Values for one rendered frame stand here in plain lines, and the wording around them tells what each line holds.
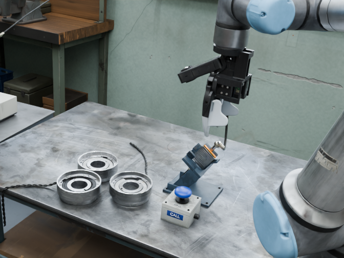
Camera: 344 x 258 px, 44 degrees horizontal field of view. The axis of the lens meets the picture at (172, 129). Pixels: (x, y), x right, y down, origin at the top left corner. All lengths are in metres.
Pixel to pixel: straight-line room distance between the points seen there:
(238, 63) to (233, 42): 0.05
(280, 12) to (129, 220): 0.55
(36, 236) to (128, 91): 1.73
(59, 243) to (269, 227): 0.74
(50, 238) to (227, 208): 0.55
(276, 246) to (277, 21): 0.39
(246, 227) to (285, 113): 1.60
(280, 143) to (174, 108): 0.71
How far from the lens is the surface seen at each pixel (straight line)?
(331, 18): 0.84
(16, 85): 2.95
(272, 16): 0.79
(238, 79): 0.94
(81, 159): 1.16
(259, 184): 1.19
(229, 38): 0.91
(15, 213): 2.04
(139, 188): 1.05
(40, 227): 1.39
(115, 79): 2.94
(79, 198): 1.01
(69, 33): 2.48
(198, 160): 1.05
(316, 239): 0.73
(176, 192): 0.96
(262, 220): 0.76
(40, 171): 1.17
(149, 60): 2.77
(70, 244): 1.31
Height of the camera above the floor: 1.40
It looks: 25 degrees down
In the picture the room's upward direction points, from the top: 6 degrees clockwise
